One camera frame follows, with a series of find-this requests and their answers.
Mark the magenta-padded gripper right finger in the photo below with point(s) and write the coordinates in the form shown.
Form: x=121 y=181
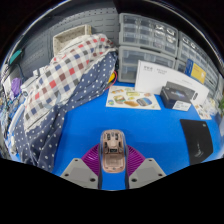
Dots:
x=136 y=163

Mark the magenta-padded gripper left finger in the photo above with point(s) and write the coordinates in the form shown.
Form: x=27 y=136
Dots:
x=90 y=163

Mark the transparent pink computer mouse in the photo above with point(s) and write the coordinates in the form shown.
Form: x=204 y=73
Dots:
x=112 y=153

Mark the black mouse pad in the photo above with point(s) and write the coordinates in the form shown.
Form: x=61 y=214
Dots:
x=197 y=140

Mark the navy polka dot cloth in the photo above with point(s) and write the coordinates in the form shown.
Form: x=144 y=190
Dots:
x=43 y=140

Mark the food sticker sheet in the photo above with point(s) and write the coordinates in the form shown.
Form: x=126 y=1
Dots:
x=131 y=98

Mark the small black box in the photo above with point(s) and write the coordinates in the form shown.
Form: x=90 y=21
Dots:
x=175 y=96

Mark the yellow object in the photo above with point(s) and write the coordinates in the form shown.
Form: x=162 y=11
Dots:
x=112 y=77

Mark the long white keyboard box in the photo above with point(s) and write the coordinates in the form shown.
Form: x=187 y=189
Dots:
x=153 y=75

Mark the red blue checked cloth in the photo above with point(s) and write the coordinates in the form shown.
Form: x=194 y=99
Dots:
x=63 y=76

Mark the white blue tissue pack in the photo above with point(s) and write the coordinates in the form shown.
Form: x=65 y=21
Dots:
x=213 y=104

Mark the purple bag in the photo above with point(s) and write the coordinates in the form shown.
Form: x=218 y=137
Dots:
x=15 y=86

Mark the yellow blue-framed sign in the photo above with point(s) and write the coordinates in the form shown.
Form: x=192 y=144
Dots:
x=197 y=71

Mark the cream woven basket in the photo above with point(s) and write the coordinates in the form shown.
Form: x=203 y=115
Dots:
x=70 y=36

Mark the teal wall-mounted object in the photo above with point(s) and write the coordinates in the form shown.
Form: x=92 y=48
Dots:
x=15 y=56

